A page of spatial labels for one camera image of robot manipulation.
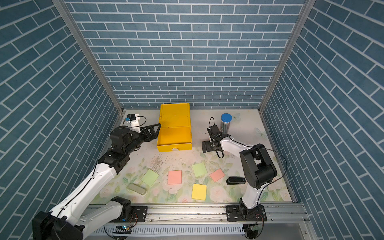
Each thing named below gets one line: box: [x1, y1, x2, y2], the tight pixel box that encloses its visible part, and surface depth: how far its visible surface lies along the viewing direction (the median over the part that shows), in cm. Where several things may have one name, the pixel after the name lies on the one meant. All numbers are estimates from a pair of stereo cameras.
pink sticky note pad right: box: [209, 168, 225, 183], surface depth 89 cm
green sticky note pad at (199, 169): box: [192, 162, 208, 178], surface depth 91 cm
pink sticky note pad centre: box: [167, 170, 182, 185], surface depth 88 cm
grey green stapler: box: [128, 183, 148, 195], surface depth 81 cm
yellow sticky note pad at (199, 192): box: [191, 184, 207, 201], surface depth 83 cm
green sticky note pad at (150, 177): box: [141, 169, 160, 187], surface depth 87 cm
